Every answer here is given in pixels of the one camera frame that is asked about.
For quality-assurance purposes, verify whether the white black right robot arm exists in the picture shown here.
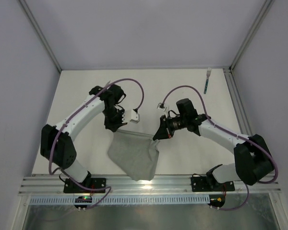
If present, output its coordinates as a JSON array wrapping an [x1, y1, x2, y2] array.
[[153, 98, 274, 189]]

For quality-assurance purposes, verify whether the right black connector board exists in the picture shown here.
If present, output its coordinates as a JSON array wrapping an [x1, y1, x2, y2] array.
[[208, 195, 226, 209]]

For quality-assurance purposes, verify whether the green handled fork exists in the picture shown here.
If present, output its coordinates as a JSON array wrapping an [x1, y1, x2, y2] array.
[[204, 68, 212, 94]]

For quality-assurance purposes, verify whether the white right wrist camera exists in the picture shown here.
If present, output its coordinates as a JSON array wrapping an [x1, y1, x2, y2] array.
[[157, 102, 169, 117]]

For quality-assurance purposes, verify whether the aluminium right corner post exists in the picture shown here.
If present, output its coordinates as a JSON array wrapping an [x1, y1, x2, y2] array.
[[229, 0, 275, 72]]

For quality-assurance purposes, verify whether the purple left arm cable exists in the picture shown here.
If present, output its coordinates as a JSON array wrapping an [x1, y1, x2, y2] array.
[[48, 78, 145, 211]]

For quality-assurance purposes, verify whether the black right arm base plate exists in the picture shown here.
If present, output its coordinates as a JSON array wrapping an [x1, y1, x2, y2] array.
[[190, 174, 235, 192]]

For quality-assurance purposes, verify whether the aluminium right side rail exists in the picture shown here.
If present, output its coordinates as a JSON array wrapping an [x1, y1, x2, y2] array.
[[223, 68, 255, 136]]

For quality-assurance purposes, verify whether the slotted grey cable duct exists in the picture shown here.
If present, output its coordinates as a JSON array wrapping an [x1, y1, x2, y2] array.
[[29, 194, 209, 206]]

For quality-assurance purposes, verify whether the aluminium left corner post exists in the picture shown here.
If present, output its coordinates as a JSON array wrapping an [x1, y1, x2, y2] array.
[[17, 0, 62, 73]]

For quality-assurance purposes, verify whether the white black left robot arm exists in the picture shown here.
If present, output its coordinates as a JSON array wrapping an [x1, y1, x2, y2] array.
[[40, 84, 126, 184]]

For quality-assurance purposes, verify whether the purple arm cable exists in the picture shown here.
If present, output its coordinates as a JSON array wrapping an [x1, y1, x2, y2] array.
[[48, 78, 145, 211], [162, 85, 279, 212]]

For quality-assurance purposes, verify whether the aluminium rail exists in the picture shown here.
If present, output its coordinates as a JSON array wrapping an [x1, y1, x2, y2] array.
[[223, 68, 255, 136], [17, 174, 282, 196]]

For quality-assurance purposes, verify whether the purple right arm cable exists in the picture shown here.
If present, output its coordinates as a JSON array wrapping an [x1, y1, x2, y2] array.
[[162, 85, 279, 212]]

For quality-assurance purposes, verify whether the aluminium corner post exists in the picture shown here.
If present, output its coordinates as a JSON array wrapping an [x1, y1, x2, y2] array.
[[229, 0, 275, 72], [17, 0, 62, 73]]

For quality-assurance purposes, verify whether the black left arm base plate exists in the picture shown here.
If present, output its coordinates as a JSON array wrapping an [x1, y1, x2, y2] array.
[[63, 177, 107, 194]]

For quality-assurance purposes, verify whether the aluminium front rail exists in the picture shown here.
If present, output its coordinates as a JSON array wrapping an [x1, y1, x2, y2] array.
[[17, 174, 282, 196]]

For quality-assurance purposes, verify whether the left controller board with led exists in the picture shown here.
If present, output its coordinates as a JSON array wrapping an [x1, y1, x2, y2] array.
[[74, 195, 92, 209]]

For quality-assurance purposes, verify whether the grey cloth napkin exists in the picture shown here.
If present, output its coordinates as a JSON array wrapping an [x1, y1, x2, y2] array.
[[107, 130, 159, 181]]

